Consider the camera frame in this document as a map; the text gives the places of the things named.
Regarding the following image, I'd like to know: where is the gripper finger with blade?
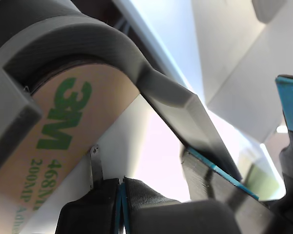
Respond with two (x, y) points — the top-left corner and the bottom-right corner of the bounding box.
(55, 144), (122, 234)

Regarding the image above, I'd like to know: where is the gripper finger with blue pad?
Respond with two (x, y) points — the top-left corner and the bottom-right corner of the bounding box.
(121, 177), (240, 234)

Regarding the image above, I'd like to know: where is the tan 3M liner film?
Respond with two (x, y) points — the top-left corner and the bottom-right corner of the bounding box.
(0, 60), (140, 234)

